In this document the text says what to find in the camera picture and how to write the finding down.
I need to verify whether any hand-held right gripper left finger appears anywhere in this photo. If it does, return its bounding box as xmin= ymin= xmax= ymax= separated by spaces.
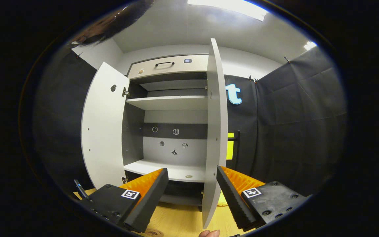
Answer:
xmin=78 ymin=168 xmax=169 ymax=233

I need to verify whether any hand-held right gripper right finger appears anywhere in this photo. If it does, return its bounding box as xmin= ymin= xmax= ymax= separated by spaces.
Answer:
xmin=216 ymin=165 xmax=312 ymax=231

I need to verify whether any white cabinet door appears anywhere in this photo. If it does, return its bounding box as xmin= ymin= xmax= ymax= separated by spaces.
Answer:
xmin=81 ymin=62 xmax=131 ymax=190
xmin=202 ymin=38 xmax=228 ymax=229

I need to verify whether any white cabinet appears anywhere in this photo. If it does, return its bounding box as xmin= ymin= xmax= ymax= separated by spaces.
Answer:
xmin=122 ymin=54 xmax=210 ymax=211

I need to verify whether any white cabinet shelf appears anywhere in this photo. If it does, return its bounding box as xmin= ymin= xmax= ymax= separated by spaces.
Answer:
xmin=126 ymin=95 xmax=208 ymax=111
xmin=124 ymin=159 xmax=206 ymax=182

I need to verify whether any white cabinet drawer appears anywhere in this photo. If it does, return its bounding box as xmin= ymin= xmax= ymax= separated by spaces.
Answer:
xmin=128 ymin=54 xmax=209 ymax=79

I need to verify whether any yellow bumpy object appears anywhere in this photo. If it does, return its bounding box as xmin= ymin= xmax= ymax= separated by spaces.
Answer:
xmin=216 ymin=191 xmax=229 ymax=207

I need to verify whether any black backdrop cloth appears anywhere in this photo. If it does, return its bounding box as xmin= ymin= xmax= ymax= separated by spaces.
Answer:
xmin=32 ymin=46 xmax=348 ymax=198

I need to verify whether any long ceiling light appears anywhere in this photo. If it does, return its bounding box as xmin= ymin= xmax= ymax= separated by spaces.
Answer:
xmin=188 ymin=0 xmax=269 ymax=21

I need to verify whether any black right door handle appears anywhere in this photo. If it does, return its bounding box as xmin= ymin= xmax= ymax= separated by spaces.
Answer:
xmin=227 ymin=130 xmax=241 ymax=171

